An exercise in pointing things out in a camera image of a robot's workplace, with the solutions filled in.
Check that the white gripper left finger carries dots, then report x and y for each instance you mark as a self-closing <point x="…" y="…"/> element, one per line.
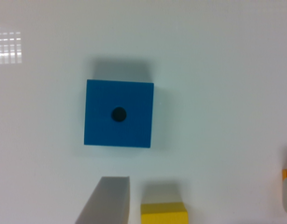
<point x="109" y="203"/>

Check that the blue block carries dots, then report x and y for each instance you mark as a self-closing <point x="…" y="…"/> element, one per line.
<point x="118" y="113"/>

